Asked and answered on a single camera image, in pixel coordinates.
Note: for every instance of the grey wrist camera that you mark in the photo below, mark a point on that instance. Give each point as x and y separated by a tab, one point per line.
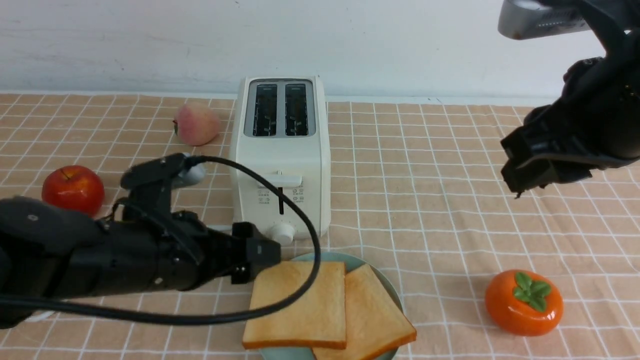
532	19
151	183

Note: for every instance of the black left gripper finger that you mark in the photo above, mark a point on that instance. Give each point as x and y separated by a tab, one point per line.
250	246
244	274

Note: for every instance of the orange checkered tablecloth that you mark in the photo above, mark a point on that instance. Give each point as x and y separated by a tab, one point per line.
417	192

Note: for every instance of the toasted bread slice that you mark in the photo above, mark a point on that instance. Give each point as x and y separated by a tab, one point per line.
374	323
316	319

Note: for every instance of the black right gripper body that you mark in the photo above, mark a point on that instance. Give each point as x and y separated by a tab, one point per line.
558	145

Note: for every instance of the red apple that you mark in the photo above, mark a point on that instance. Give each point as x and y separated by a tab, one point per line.
74	187

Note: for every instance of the light teal round plate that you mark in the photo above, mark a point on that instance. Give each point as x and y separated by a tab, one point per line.
351	263

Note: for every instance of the orange persimmon with green leaf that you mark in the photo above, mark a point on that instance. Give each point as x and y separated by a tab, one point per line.
523	303

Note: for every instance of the pink peach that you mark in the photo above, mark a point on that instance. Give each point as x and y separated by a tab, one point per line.
195	124

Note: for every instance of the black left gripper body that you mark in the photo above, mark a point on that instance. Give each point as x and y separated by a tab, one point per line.
147	251

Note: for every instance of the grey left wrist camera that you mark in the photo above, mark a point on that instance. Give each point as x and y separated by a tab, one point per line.
151	183

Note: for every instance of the white two-slot toaster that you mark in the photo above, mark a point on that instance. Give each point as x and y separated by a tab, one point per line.
281	131

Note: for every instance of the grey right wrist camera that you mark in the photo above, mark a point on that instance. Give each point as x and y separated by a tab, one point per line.
532	19

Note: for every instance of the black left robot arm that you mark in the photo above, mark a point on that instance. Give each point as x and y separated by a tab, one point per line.
51	255

